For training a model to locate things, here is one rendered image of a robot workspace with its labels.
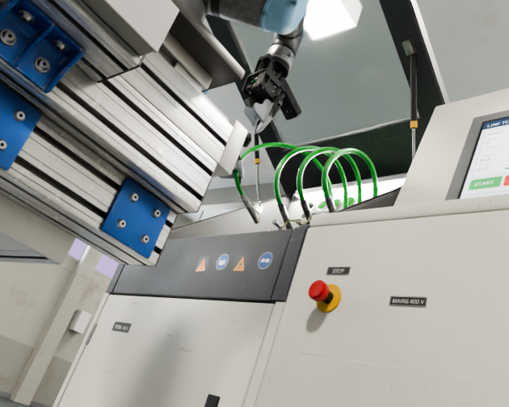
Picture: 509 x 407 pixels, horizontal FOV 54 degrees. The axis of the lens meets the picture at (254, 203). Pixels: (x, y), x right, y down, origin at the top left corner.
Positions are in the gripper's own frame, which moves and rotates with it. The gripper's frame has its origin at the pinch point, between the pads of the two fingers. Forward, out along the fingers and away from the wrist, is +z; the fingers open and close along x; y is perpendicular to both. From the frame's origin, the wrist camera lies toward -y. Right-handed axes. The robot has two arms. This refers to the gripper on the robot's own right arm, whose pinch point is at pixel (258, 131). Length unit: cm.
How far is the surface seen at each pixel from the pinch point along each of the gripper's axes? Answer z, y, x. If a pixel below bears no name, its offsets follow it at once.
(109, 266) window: -164, -384, -863
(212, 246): 31.0, -3.1, -5.5
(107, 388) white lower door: 67, -3, -25
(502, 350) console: 49, -3, 62
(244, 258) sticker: 34.6, -3.1, 7.5
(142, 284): 41, -3, -29
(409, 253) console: 35, -3, 47
